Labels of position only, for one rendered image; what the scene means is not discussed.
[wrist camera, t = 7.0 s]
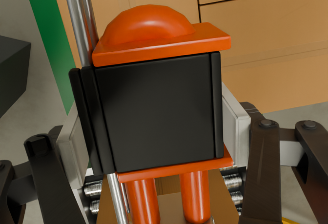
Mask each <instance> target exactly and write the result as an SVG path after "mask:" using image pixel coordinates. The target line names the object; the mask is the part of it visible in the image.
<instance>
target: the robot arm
mask: <svg viewBox="0 0 328 224"><path fill-rule="evenodd" d="M222 106H223V142H224V144H225V146H226V148H227V150H228V152H229V154H230V155H231V157H232V159H233V161H234V163H235V165H236V166H237V167H242V166H247V171H246V182H245V189H244V196H243V204H242V211H241V215H240V216H239V221H238V224H283V222H282V206H281V168H280V166H291V169H292V171H293V173H294V175H295V177H296V179H297V181H298V183H299V185H300V187H301V189H302V191H303V193H304V195H305V197H306V199H307V201H308V203H309V205H310V207H311V209H312V211H313V213H314V216H315V218H316V220H317V222H318V224H328V132H327V130H326V129H325V128H324V127H323V126H322V125H321V124H320V123H318V122H315V121H311V120H308V121H307V120H304V121H299V122H297V123H296V124H295V129H291V128H280V127H279V124H278V123H277V122H276V121H273V120H269V119H266V118H265V117H264V116H263V115H262V114H261V113H260V112H259V110H258V109H257V108H256V107H255V106H254V105H253V104H251V103H249V102H238V101H237V100H236V98H235V97H234V96H233V95H232V93H231V92H230V91H229V89H228V88H227V87H226V86H225V84H224V83H223V82H222ZM23 145H24V148H25V151H26V154H27V156H28V160H29V161H27V162H24V163H21V164H18V165H15V166H12V163H11V161H9V160H0V224H22V223H23V219H24V215H25V210H26V203H29V202H31V201H34V200H37V199H38V201H39V205H40V209H41V214H42V218H43V223H44V224H86V222H85V220H84V217H83V215H82V212H81V210H80V208H79V205H78V203H77V201H76V198H75V196H74V193H73V191H72V190H73V189H79V188H82V186H83V184H84V179H85V175H86V171H87V167H88V162H89V155H88V151H87V147H86V143H85V139H84V135H83V131H82V125H81V121H80V118H79V115H78V111H77V107H76V103H75V101H74V102H73V105H72V107H71V109H70V111H69V114H68V116H67V118H66V120H65V123H64V125H58V126H54V127H53V128H52V129H51V130H50V131H49V132H48V134H46V133H42V134H37V135H34V136H31V137H30V138H28V139H26V140H25V142H24V144H23Z"/></svg>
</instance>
